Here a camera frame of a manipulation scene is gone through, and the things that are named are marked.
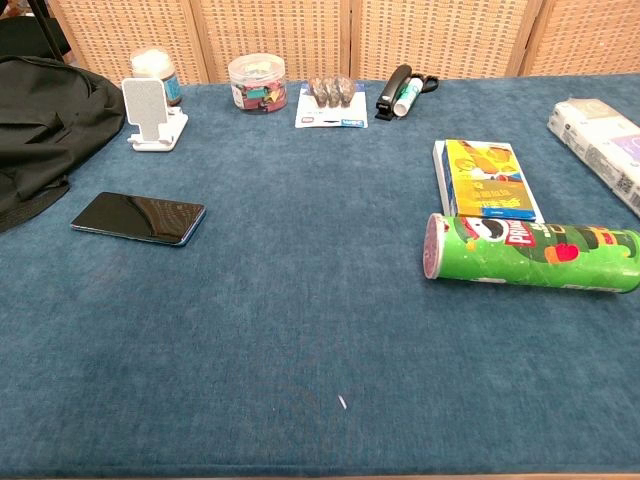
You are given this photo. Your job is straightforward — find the black smartphone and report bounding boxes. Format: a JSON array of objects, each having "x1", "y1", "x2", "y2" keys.
[{"x1": 70, "y1": 191, "x2": 208, "y2": 248}]

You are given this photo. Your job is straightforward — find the wicker folding screen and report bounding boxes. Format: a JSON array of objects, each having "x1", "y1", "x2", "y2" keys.
[{"x1": 47, "y1": 0, "x2": 640, "y2": 85}]

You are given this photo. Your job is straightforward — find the white phone stand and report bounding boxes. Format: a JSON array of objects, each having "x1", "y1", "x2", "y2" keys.
[{"x1": 121, "y1": 76, "x2": 190, "y2": 153}]

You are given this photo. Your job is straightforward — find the black backpack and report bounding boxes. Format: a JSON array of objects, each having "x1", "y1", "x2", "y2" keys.
[{"x1": 0, "y1": 54, "x2": 127, "y2": 234}]

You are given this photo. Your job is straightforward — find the blue tablecloth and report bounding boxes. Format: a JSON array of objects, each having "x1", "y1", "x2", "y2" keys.
[{"x1": 0, "y1": 72, "x2": 640, "y2": 479}]

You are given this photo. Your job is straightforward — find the blister pack of light bulbs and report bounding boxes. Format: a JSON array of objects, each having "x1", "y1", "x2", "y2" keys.
[{"x1": 294, "y1": 74, "x2": 369, "y2": 130}]

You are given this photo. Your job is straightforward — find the white green glue stick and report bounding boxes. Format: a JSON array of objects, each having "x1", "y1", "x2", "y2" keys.
[{"x1": 392, "y1": 76, "x2": 425, "y2": 118}]

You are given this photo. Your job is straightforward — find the black stapler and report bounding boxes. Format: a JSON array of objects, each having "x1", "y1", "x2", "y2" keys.
[{"x1": 375, "y1": 63, "x2": 414, "y2": 122}]

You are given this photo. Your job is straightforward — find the clear jar of binder clips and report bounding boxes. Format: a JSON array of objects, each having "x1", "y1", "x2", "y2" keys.
[{"x1": 227, "y1": 53, "x2": 289, "y2": 113}]

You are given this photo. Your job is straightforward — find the yellow blue snack box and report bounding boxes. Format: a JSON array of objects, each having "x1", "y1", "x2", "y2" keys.
[{"x1": 432, "y1": 139, "x2": 546, "y2": 224}]

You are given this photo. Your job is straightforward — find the black scissors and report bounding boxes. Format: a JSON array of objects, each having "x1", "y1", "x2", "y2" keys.
[{"x1": 411, "y1": 72, "x2": 441, "y2": 95}]

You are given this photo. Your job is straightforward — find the green Pringles can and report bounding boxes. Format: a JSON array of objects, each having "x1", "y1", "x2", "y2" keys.
[{"x1": 423, "y1": 212, "x2": 640, "y2": 295}]

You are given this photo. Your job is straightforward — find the brown pill bottle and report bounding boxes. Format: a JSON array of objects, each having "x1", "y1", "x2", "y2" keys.
[{"x1": 130, "y1": 46, "x2": 183, "y2": 108}]

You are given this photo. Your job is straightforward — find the white tissue pack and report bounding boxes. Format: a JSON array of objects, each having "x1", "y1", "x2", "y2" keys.
[{"x1": 546, "y1": 97, "x2": 640, "y2": 219}]

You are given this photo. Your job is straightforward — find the black chair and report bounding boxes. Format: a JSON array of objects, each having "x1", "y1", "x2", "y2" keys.
[{"x1": 0, "y1": 0, "x2": 74, "y2": 65}]

